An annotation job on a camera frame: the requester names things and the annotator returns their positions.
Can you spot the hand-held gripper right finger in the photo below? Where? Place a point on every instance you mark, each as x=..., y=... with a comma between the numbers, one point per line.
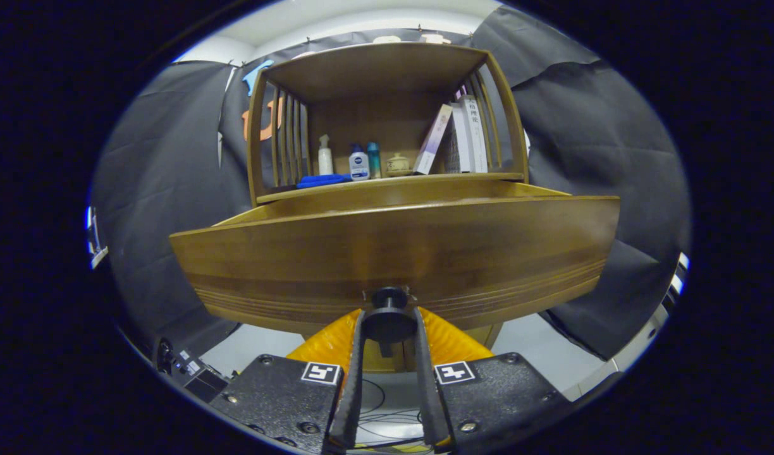
x=428, y=398

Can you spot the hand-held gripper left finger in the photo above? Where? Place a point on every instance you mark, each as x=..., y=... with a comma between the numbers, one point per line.
x=352, y=392

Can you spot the black drawer knob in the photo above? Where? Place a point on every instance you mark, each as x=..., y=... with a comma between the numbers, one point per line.
x=389, y=319

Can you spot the wooden drawer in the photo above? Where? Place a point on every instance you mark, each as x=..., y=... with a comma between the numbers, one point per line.
x=393, y=246

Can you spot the wooden countertop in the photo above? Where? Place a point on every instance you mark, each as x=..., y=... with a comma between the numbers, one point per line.
x=425, y=180

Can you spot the wooden cabinet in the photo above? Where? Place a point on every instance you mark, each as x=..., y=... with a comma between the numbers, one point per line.
x=374, y=69

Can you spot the black electronic device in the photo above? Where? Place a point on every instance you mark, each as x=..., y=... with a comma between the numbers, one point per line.
x=191, y=373

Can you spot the blue folded cloth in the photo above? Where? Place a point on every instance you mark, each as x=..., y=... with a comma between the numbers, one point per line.
x=320, y=181

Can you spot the white bottle with blue cap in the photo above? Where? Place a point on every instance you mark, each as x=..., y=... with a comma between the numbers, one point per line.
x=359, y=167

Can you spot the beige lidded teacup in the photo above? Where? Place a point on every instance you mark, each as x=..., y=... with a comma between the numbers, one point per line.
x=398, y=165

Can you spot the teal bottle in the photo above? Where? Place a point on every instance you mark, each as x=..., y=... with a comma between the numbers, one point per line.
x=374, y=161

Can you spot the white pump bottle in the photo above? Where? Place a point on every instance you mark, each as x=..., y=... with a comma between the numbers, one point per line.
x=325, y=161

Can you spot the purple white book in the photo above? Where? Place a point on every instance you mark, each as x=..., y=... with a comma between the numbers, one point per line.
x=432, y=142

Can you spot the white black striped object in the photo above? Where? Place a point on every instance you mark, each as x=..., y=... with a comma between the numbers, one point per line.
x=675, y=281

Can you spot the white board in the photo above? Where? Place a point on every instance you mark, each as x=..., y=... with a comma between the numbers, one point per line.
x=96, y=246

